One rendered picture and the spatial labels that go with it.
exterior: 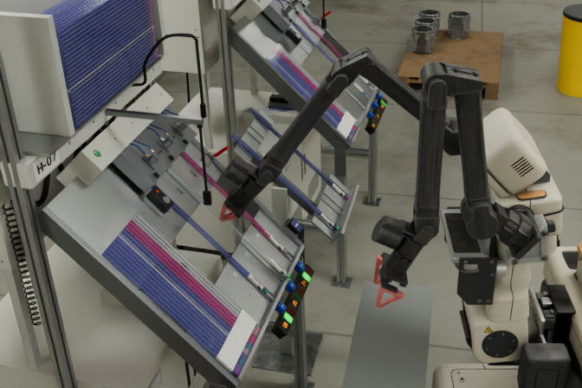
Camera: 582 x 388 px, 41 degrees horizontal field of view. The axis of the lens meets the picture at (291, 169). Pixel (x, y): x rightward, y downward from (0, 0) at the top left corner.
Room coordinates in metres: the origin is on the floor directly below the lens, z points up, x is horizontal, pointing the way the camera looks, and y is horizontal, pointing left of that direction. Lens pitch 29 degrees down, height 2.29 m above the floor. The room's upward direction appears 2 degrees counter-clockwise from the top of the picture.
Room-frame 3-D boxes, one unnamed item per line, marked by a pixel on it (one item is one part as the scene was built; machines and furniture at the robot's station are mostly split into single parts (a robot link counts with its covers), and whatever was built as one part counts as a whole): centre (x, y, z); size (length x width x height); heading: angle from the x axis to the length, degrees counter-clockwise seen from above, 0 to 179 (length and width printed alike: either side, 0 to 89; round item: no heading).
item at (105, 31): (2.12, 0.55, 1.52); 0.51 x 0.13 x 0.27; 163
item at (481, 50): (5.52, -1.26, 0.15); 1.08 x 0.76 x 0.30; 167
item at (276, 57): (3.45, 0.07, 0.65); 1.01 x 0.73 x 1.29; 73
